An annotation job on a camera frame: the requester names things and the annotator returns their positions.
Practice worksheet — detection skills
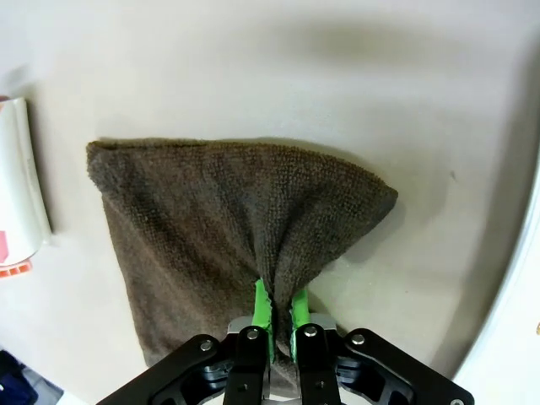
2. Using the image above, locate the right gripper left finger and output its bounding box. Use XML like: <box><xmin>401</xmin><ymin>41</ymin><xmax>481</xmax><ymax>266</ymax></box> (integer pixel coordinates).
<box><xmin>95</xmin><ymin>278</ymin><xmax>275</xmax><ymax>405</ymax></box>

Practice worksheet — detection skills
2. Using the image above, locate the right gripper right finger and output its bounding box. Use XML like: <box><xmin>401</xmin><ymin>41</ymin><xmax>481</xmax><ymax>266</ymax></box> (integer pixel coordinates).
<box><xmin>289</xmin><ymin>289</ymin><xmax>476</xmax><ymax>405</ymax></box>

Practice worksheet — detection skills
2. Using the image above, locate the brown microfibre cleaning cloth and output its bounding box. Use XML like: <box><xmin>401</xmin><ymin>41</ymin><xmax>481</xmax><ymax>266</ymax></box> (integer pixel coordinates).
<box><xmin>86</xmin><ymin>137</ymin><xmax>399</xmax><ymax>396</ymax></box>

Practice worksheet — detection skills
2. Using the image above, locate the silver metal tray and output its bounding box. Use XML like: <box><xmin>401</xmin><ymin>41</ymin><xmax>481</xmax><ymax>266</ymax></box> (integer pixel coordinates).
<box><xmin>453</xmin><ymin>159</ymin><xmax>540</xmax><ymax>405</ymax></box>

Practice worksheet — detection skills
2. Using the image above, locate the dark blue fabric item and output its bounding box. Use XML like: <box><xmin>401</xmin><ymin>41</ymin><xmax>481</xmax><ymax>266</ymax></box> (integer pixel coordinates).
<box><xmin>0</xmin><ymin>348</ymin><xmax>41</xmax><ymax>405</ymax></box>

